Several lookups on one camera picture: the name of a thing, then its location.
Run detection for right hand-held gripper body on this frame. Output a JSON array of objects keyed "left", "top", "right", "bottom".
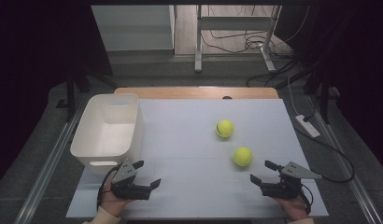
[{"left": 261, "top": 161, "right": 323, "bottom": 200}]

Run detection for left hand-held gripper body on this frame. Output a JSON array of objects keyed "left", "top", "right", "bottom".
[{"left": 110, "top": 158, "right": 151, "bottom": 201}]

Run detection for yellow tennis ball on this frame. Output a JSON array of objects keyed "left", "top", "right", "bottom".
[
  {"left": 232, "top": 146, "right": 254, "bottom": 167},
  {"left": 215, "top": 119, "right": 234, "bottom": 139}
]

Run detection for white plastic storage bin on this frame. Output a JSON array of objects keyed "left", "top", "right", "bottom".
[{"left": 69, "top": 92, "right": 145, "bottom": 175}]

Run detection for person's right hand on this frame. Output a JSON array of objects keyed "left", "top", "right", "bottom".
[{"left": 274, "top": 193, "right": 310, "bottom": 222}]

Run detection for white table cover sheet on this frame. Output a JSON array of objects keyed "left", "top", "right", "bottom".
[{"left": 65, "top": 98, "right": 330, "bottom": 218}]

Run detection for white power strip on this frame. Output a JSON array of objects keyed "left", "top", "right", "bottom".
[{"left": 294, "top": 114, "right": 321, "bottom": 139}]

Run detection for black metal stand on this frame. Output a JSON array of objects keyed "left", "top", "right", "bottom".
[
  {"left": 55, "top": 62, "right": 119, "bottom": 122},
  {"left": 305, "top": 62, "right": 340, "bottom": 125}
]

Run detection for white cabinet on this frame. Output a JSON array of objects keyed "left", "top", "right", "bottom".
[{"left": 91, "top": 4, "right": 176, "bottom": 52}]

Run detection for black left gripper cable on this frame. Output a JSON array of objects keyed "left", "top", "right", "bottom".
[{"left": 96, "top": 164, "right": 122, "bottom": 216}]

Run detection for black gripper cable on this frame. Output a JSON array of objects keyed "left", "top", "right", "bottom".
[
  {"left": 96, "top": 164, "right": 122, "bottom": 216},
  {"left": 300, "top": 183, "right": 315, "bottom": 216}
]

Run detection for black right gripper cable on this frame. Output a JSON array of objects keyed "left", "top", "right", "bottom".
[{"left": 300, "top": 183, "right": 315, "bottom": 216}]

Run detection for black power strip cable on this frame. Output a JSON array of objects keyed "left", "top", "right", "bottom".
[{"left": 293, "top": 125, "right": 356, "bottom": 184}]

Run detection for grey metal floor rail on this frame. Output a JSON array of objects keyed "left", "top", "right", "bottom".
[
  {"left": 13, "top": 102, "right": 88, "bottom": 224},
  {"left": 307, "top": 96, "right": 383, "bottom": 224}
]

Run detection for tangle of black floor cables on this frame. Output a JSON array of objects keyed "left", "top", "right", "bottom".
[{"left": 200, "top": 4, "right": 310, "bottom": 88}]

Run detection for grey metal desk frame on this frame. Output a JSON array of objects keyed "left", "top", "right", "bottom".
[{"left": 193, "top": 4, "right": 282, "bottom": 74}]

